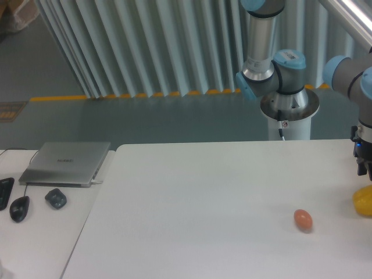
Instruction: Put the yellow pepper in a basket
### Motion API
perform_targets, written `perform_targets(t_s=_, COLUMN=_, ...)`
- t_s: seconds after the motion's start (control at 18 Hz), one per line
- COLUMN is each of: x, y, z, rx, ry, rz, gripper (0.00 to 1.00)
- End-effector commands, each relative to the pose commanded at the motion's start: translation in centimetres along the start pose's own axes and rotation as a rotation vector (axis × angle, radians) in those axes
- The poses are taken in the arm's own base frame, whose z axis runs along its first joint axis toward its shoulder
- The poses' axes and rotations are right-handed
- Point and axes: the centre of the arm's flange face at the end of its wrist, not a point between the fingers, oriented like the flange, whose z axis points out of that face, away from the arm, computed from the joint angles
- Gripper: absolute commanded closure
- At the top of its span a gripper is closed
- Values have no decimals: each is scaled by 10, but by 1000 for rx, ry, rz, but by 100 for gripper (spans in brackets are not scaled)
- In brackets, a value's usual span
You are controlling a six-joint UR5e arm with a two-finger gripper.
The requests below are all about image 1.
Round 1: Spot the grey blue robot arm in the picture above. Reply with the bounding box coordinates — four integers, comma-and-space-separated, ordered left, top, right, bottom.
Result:
236, 1, 371, 176

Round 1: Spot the black keyboard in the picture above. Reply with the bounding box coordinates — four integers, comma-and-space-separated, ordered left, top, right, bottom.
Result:
0, 177, 15, 211

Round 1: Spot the yellow pepper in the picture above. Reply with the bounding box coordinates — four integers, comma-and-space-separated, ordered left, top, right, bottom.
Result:
352, 185, 372, 216

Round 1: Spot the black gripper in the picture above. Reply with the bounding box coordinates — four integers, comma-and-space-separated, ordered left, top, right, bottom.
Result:
350, 124, 371, 176

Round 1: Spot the black computer mouse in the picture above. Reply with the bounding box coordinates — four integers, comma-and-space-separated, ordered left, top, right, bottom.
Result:
9, 196, 30, 223

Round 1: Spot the brown egg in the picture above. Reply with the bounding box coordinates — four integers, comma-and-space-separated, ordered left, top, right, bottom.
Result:
294, 209, 313, 233

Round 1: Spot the white folding partition screen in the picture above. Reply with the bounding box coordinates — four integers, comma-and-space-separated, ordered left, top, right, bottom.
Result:
36, 1, 371, 98

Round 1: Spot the cardboard box with plastic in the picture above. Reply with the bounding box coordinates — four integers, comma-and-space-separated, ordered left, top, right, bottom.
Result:
1, 0, 40, 34

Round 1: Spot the dark grey earbuds case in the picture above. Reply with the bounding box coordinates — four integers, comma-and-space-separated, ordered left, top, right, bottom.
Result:
45, 188, 67, 210

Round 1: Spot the silver closed laptop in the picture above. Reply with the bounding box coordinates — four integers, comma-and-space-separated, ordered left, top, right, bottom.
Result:
19, 142, 110, 188

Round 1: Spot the black mouse cable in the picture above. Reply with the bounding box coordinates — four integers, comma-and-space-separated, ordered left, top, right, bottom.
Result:
0, 147, 39, 197

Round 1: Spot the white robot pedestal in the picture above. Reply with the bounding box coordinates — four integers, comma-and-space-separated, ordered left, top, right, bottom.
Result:
260, 88, 320, 141

